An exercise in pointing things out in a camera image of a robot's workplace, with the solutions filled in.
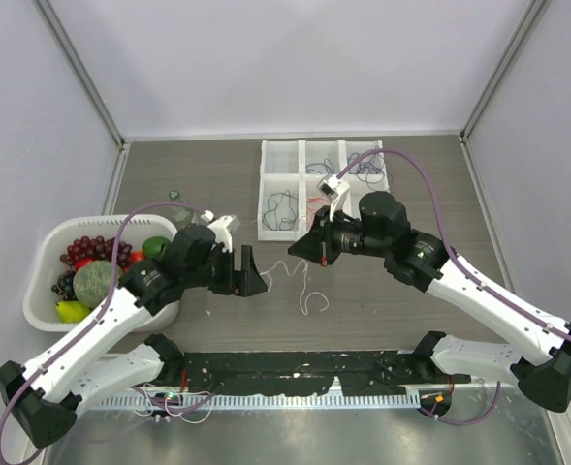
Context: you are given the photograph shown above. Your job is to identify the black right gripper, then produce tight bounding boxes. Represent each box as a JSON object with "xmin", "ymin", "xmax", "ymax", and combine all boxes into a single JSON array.
[{"xmin": 290, "ymin": 203, "xmax": 391, "ymax": 266}]

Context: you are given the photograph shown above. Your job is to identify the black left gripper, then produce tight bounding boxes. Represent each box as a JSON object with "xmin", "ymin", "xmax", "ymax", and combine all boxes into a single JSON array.
[{"xmin": 184, "ymin": 243, "xmax": 267, "ymax": 295}]

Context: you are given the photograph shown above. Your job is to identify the white cable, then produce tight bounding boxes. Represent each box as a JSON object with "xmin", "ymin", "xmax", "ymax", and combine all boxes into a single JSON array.
[{"xmin": 260, "ymin": 259, "xmax": 331, "ymax": 316}]

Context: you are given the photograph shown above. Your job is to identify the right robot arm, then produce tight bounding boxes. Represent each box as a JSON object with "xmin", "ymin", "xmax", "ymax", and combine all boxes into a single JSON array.
[{"xmin": 288, "ymin": 192, "xmax": 571, "ymax": 413}]

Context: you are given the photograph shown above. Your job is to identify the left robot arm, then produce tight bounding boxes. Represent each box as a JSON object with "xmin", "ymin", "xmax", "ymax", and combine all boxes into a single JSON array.
[{"xmin": 0, "ymin": 220, "xmax": 268, "ymax": 449}]

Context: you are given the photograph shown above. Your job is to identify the white six-compartment organizer tray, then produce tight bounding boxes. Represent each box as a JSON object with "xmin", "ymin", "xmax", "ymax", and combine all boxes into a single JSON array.
[{"xmin": 257, "ymin": 139, "xmax": 393, "ymax": 242}]

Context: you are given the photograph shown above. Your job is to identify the clear plastic bottle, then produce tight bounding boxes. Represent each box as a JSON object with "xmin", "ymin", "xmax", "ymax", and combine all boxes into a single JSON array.
[{"xmin": 169, "ymin": 190, "xmax": 197, "ymax": 230}]

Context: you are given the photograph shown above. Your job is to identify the green lime fruit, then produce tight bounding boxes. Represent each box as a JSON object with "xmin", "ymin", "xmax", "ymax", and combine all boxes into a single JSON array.
[{"xmin": 142, "ymin": 236, "xmax": 171, "ymax": 259}]

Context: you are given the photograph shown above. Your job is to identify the peach nectarine fruits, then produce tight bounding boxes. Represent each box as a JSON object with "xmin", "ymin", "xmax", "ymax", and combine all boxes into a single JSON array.
[{"xmin": 128, "ymin": 250, "xmax": 145, "ymax": 264}]

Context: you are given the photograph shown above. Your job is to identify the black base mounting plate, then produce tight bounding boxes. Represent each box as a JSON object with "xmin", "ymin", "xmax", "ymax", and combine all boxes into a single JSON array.
[{"xmin": 150, "ymin": 351, "xmax": 471, "ymax": 397}]

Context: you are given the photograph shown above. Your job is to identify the green melon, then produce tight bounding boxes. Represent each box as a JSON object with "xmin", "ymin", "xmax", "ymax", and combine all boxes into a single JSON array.
[{"xmin": 73, "ymin": 261, "xmax": 113, "ymax": 310}]

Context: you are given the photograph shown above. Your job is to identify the red grape bunch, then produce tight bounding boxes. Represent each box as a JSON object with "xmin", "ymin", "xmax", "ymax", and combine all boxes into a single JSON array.
[{"xmin": 59, "ymin": 235, "xmax": 114, "ymax": 267}]

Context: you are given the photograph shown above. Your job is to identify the red apple fruit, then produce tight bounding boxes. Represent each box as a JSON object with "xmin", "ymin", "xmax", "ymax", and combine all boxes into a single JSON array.
[{"xmin": 74, "ymin": 258, "xmax": 95, "ymax": 271}]

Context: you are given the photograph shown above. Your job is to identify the yellow pear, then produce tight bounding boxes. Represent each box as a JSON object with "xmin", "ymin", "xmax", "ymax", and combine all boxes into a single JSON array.
[{"xmin": 55, "ymin": 300, "xmax": 91, "ymax": 324}]

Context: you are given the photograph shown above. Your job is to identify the dark grape bunch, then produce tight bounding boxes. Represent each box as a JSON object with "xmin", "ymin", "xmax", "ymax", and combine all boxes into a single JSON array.
[{"xmin": 51, "ymin": 270, "xmax": 76, "ymax": 301}]

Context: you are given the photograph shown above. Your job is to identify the white plastic fruit basket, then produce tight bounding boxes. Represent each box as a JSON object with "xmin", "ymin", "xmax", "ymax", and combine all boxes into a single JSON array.
[{"xmin": 23, "ymin": 214, "xmax": 177, "ymax": 333}]

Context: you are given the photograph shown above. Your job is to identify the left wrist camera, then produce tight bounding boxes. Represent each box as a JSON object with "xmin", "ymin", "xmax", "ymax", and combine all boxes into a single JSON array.
[{"xmin": 200, "ymin": 210, "xmax": 241, "ymax": 253}]

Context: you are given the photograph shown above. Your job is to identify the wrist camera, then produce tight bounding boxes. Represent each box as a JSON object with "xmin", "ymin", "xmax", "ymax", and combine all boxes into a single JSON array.
[
  {"xmin": 317, "ymin": 174, "xmax": 350, "ymax": 220},
  {"xmin": 200, "ymin": 210, "xmax": 241, "ymax": 253}
]

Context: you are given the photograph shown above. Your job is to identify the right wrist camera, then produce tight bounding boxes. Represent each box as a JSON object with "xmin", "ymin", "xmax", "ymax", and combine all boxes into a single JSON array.
[{"xmin": 317, "ymin": 174, "xmax": 350, "ymax": 220}]

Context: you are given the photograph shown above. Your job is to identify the white slotted cable duct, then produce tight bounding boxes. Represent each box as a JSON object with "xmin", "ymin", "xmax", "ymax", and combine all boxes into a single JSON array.
[{"xmin": 91, "ymin": 389, "xmax": 421, "ymax": 414}]

